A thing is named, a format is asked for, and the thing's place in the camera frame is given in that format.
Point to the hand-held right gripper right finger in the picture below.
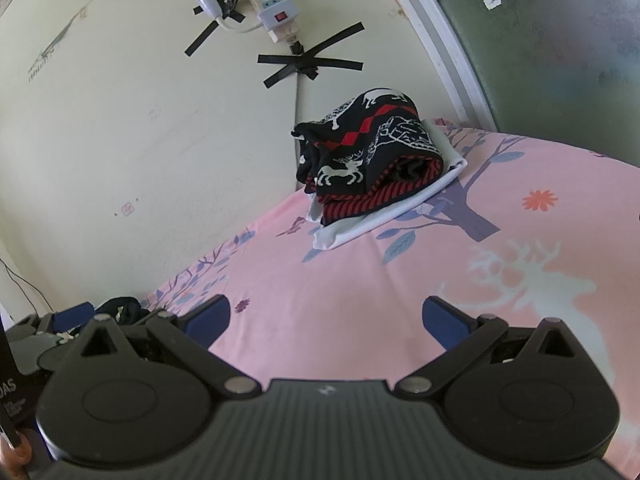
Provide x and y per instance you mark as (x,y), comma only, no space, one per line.
(444,322)

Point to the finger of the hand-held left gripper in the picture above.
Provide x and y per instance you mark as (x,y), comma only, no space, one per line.
(75,314)

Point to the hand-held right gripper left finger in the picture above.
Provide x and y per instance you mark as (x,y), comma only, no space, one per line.
(210,317)

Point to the dark navy garment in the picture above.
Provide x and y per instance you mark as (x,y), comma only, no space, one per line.
(120,310)

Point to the white cloth garment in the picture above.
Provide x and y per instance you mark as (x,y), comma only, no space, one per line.
(395,210)

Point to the black reindeer pattern sweater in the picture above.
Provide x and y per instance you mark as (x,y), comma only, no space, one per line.
(370,150)

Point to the person's left hand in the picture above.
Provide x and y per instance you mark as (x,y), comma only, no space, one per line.
(11,457)

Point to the pink printed bedsheet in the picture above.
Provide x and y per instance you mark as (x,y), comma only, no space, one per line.
(400,285)

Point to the frosted window glass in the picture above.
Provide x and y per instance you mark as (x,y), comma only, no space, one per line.
(550,60)

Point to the white power strip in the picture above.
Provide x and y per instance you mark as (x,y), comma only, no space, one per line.
(272,2)

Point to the white window sticker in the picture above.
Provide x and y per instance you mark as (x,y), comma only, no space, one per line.
(492,0)

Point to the pink wall sticker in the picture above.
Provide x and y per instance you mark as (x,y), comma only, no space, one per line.
(127,208)

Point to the white window frame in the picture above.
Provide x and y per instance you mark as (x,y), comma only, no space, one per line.
(440,50)

